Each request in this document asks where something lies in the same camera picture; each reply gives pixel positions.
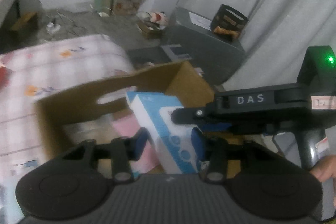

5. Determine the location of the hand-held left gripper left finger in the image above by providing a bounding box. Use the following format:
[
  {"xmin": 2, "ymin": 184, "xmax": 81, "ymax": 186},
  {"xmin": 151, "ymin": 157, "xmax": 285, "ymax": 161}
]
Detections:
[{"xmin": 59, "ymin": 127, "xmax": 150, "ymax": 185}]

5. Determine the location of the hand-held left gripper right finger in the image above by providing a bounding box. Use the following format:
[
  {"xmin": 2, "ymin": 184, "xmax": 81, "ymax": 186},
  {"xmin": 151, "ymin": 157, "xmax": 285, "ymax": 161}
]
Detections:
[{"xmin": 191, "ymin": 128, "xmax": 279, "ymax": 185}]

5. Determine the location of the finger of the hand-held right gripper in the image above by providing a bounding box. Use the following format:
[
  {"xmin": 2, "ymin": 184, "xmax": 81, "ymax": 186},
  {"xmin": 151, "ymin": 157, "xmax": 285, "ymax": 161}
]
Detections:
[{"xmin": 171, "ymin": 103, "xmax": 218, "ymax": 125}]

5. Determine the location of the clear pink tissue pack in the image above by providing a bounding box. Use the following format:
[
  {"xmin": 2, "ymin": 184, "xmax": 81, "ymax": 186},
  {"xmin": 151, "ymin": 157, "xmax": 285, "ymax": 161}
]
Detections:
[{"xmin": 112, "ymin": 111, "xmax": 162, "ymax": 177}]

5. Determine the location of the blue white carton box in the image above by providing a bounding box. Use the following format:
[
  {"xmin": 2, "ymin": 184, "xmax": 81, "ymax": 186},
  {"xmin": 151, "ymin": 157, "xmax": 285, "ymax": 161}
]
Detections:
[{"xmin": 125, "ymin": 91, "xmax": 208, "ymax": 175}]

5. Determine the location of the large brown cardboard box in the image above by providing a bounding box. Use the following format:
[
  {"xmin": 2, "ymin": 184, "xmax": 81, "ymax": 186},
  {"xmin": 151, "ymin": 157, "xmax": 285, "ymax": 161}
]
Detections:
[{"xmin": 34, "ymin": 61, "xmax": 218, "ymax": 180}]

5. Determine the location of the person's right hand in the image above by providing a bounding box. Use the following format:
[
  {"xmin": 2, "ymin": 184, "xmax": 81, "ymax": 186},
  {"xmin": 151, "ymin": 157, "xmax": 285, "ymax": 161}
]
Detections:
[{"xmin": 310, "ymin": 154, "xmax": 336, "ymax": 183}]

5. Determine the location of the grey metal cabinet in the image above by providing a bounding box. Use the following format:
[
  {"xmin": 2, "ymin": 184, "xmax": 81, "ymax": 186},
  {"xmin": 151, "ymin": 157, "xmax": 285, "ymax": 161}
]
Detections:
[{"xmin": 164, "ymin": 6, "xmax": 246, "ymax": 84}]

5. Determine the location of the small flat cardboard box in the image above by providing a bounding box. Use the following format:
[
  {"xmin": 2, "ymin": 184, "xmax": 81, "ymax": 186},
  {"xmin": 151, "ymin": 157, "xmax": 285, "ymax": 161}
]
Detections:
[{"xmin": 135, "ymin": 20, "xmax": 163, "ymax": 39}]

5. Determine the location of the white red plush toy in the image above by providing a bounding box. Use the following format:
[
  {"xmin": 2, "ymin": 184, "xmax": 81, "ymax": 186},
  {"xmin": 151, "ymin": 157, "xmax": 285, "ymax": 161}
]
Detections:
[{"xmin": 148, "ymin": 11, "xmax": 169, "ymax": 29}]

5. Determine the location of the black snack bag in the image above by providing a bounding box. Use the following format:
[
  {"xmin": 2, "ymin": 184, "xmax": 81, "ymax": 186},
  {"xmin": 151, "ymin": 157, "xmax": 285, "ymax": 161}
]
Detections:
[{"xmin": 211, "ymin": 4, "xmax": 248, "ymax": 39}]

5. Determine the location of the wooden board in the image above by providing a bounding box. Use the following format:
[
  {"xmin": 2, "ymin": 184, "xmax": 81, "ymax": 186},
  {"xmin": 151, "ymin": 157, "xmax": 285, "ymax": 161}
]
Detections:
[{"xmin": 10, "ymin": 12, "xmax": 37, "ymax": 30}]

